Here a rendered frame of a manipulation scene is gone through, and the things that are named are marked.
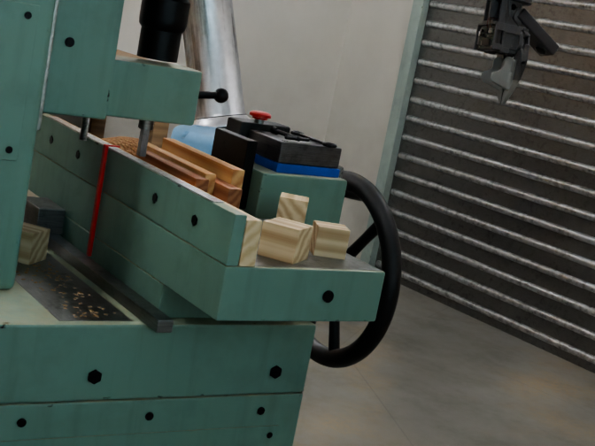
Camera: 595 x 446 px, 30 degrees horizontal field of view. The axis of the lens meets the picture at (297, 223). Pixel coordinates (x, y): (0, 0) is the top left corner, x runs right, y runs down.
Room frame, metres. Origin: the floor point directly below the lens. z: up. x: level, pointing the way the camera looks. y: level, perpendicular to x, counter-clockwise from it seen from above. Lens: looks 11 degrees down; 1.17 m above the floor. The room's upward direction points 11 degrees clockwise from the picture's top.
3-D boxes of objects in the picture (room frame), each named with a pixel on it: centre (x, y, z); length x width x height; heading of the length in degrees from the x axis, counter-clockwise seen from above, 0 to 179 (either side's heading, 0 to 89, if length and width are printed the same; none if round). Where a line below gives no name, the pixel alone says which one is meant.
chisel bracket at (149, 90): (1.39, 0.23, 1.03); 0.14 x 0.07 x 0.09; 125
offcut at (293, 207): (1.34, 0.01, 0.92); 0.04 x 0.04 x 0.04; 89
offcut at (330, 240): (1.26, -0.04, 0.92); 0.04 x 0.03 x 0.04; 102
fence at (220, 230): (1.36, 0.23, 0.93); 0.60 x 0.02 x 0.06; 35
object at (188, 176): (1.37, 0.17, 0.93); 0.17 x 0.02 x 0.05; 35
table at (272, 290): (1.44, 0.11, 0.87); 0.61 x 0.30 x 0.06; 35
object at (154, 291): (1.43, 0.16, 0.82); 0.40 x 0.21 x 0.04; 35
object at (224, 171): (1.42, 0.14, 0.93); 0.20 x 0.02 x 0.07; 35
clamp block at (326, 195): (1.49, 0.04, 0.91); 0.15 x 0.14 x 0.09; 35
